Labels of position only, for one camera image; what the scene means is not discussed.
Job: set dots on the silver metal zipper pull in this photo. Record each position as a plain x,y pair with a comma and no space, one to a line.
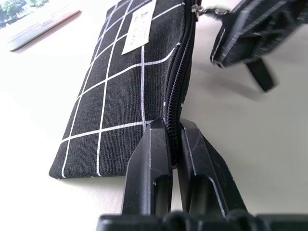
211,10

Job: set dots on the flat white grey board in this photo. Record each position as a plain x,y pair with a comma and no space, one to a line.
41,30

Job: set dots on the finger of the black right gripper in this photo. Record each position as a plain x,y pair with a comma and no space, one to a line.
255,31
262,75

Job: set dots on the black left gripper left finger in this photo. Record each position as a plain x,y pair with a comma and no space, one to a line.
144,168

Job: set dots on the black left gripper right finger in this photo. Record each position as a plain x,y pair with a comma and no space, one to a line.
204,173

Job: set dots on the black white grid zip pouch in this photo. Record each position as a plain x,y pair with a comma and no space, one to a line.
115,96

